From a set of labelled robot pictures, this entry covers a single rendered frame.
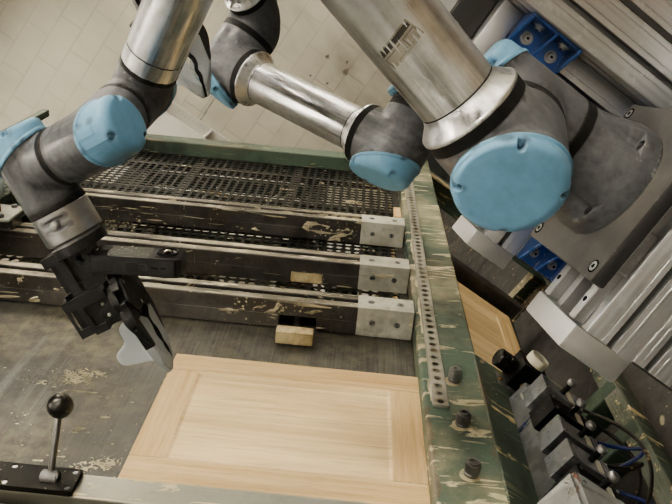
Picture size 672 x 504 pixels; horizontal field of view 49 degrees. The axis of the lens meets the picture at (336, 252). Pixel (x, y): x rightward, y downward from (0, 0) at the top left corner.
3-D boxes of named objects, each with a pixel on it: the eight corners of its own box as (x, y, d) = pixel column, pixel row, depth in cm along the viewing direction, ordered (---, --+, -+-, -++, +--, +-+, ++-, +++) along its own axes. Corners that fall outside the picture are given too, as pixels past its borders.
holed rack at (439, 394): (449, 408, 132) (449, 405, 132) (432, 406, 132) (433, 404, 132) (408, 158, 284) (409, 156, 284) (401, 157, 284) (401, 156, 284)
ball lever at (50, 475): (57, 489, 106) (70, 395, 107) (31, 486, 106) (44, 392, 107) (66, 483, 110) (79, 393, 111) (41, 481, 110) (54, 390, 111)
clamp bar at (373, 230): (402, 250, 211) (412, 171, 201) (-7, 211, 212) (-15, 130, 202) (401, 237, 220) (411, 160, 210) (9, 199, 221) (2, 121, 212)
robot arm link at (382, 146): (440, 112, 127) (215, 9, 149) (393, 183, 125) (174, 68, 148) (451, 142, 138) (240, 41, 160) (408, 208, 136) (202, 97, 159)
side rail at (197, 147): (394, 190, 281) (397, 162, 277) (110, 163, 282) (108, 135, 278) (394, 184, 288) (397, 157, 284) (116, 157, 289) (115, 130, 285)
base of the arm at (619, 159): (626, 127, 97) (569, 82, 95) (685, 140, 82) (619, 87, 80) (553, 219, 99) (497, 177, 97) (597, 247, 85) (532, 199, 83)
